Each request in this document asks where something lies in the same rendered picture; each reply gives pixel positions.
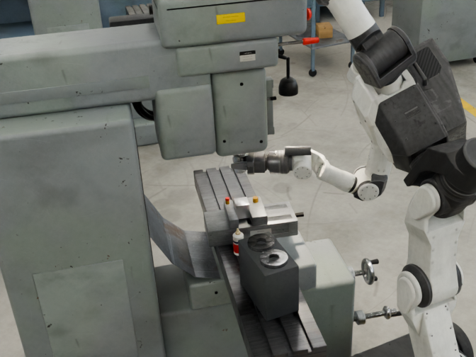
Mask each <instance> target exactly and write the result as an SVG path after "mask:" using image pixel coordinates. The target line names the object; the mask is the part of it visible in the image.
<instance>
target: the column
mask: <svg viewBox="0 0 476 357"><path fill-rule="evenodd" d="M149 236H150V234H149V225H148V219H147V209H146V204H145V195H144V189H143V183H142V174H141V168H140V158H139V153H138V148H137V138H136V132H135V124H134V120H133V119H132V109H131V104H130V103H123V104H116V105H110V106H99V107H93V108H82V109H76V110H66V111H60V112H54V113H42V114H36V115H25V116H19V117H13V118H2V119H0V269H1V274H2V277H3V280H4V284H5V287H6V292H7V294H8V298H9V302H10V304H11V309H12V312H13V316H14V319H15V322H16V326H17V329H18V333H19V336H20V339H21V343H22V347H23V351H24V354H25V357H166V354H165V348H164V338H163V333H162V323H161V317H160V314H161V312H160V306H159V296H158V291H157V281H156V276H155V270H154V261H153V255H152V245H151V240H150V237H149Z"/></svg>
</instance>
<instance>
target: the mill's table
mask: <svg viewBox="0 0 476 357"><path fill-rule="evenodd" d="M193 174H194V182H195V189H196V191H197V194H198V197H199V201H200V204H201V207H202V209H203V212H209V211H215V210H224V200H225V198H226V197H229V199H230V200H232V201H233V204H234V198H243V197H248V198H251V197H254V196H256V194H255V192H254V189H253V188H252V186H251V184H250V181H249V179H248V177H247V175H246V173H245V172H244V173H243V174H241V175H239V174H238V173H236V172H234V169H231V168H230V167H229V166H221V167H220V169H219V170H217V169H216V168H210V169H206V171H204V172H203V170H202V169H201V170H195V171H193ZM214 248H215V252H216V254H217V259H218V261H219V264H220V268H221V271H222V274H223V277H224V280H225V284H226V286H227V290H228V293H229V297H230V300H231V302H232V306H233V309H234V313H235V315H236V318H237V322H238V325H239V329H240V332H241V334H242V338H243V341H244V345H245V347H246V351H247V354H248V357H327V345H326V343H325V341H324V339H323V337H322V335H321V332H320V330H319V328H318V326H317V324H316V321H315V319H314V317H313V316H312V313H311V312H310V309H309V307H308V305H307V303H306V301H305V298H304V296H303V294H302V292H301V290H300V288H299V310H298V311H297V312H293V313H290V314H287V315H284V316H282V317H278V318H275V319H272V320H269V321H266V320H265V319H264V317H263V315H262V314H261V313H260V311H259V309H258V308H257V306H256V305H255V304H254V302H253V301H252V299H251V298H250V297H249V295H248V293H247V292H246V291H245V289H244V288H243V286H242V284H241V283H240V271H239V256H237V255H235V254H234V247H233V244H228V245H222V246H214Z"/></svg>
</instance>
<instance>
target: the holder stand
mask: <svg viewBox="0 0 476 357"><path fill-rule="evenodd" d="M238 247H239V271H240V283H241V284H242V286H243V288H244V289H245V291H246V292H247V293H248V295H249V297H250V298H251V299H252V301H253V302H254V304H255V305H256V306H257V308H258V309H259V311H260V313H261V314H262V315H263V317H264V319H265V320H266V321H269V320H272V319H275V318H278V317H282V316H284V315H288V314H290V313H293V312H297V311H298V310H299V266H298V265H297V263H296V262H295V261H294V260H293V258H292V257H291V256H290V255H289V253H288V252H287V251H286V250H285V249H284V248H283V247H282V246H281V244H280V243H279V242H278V240H277V239H276V238H275V237H274V236H273V235H272V234H271V233H270V232H264V233H262V234H255V235H252V236H250V237H247V238H244V239H239V240H238Z"/></svg>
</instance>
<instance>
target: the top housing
mask: <svg viewBox="0 0 476 357"><path fill-rule="evenodd" d="M152 9H153V15H154V23H155V26H156V28H157V31H158V34H159V37H160V39H161V44H162V46H163V47H165V48H166V49H171V48H178V47H190V46H197V45H209V44H216V43H228V42H234V41H241V40H253V39H260V38H272V37H279V36H286V35H298V34H302V33H304V32H305V31H306V29H307V0H152Z"/></svg>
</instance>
